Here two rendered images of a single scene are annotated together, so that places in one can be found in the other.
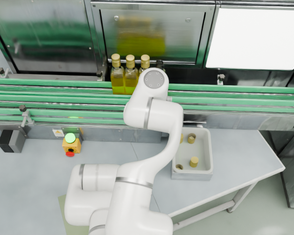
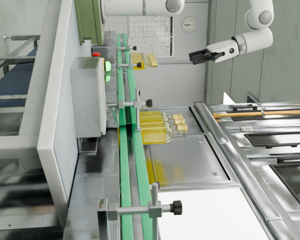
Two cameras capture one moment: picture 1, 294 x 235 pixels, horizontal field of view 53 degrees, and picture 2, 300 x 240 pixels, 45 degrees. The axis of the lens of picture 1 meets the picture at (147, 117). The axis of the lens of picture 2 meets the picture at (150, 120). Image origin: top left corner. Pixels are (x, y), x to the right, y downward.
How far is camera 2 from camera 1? 1.71 m
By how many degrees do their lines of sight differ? 80
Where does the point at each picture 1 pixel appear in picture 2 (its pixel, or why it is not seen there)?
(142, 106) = not seen: hidden behind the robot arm
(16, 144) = (105, 48)
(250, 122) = (95, 186)
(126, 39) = (177, 146)
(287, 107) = (135, 224)
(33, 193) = not seen: hidden behind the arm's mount
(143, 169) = not seen: outside the picture
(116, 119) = (125, 90)
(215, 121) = (98, 157)
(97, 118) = (125, 84)
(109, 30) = (185, 139)
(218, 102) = (137, 159)
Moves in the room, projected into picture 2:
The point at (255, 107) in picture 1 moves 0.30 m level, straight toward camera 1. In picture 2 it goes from (131, 190) to (126, 84)
